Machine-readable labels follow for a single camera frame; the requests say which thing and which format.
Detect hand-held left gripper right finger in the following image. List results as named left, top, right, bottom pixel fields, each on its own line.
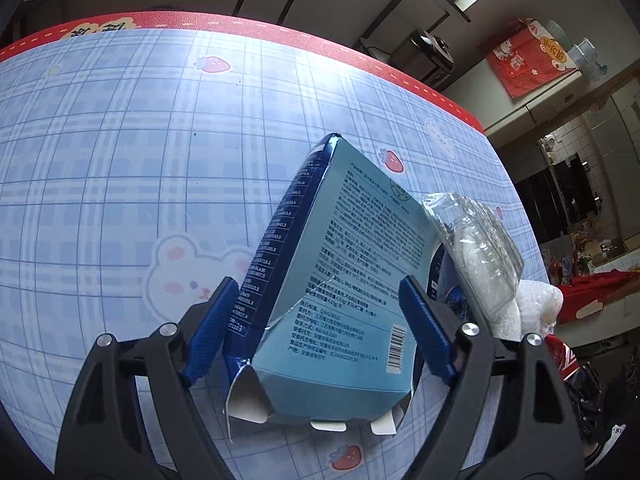
left=397, top=274, right=587, bottom=480

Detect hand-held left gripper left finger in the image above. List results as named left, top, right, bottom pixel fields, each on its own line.
left=54, top=276, right=241, bottom=480

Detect blue cardboard box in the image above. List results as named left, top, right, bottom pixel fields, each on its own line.
left=222, top=132, right=447, bottom=436

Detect clear plastic wrapper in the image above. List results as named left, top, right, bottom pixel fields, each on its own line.
left=421, top=191, right=525, bottom=311

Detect white plush toy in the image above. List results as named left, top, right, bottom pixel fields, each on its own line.
left=487, top=240, right=565, bottom=342

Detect bottles on side counter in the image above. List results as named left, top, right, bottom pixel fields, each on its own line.
left=545, top=230, right=627, bottom=286

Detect blue plaid tablecloth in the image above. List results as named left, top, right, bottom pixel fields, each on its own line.
left=0, top=27, right=547, bottom=480

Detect cream refrigerator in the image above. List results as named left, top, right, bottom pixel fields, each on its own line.
left=482, top=67, right=609, bottom=149

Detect black kitchen appliance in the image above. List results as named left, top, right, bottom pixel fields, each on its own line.
left=407, top=30, right=456, bottom=89

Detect red printed cloth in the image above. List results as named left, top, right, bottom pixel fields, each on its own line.
left=487, top=17, right=577, bottom=99

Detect clear plastic bottles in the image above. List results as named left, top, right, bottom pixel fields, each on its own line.
left=567, top=37, right=609, bottom=87

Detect pale green bowls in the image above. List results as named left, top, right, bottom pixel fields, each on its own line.
left=545, top=20, right=571, bottom=46

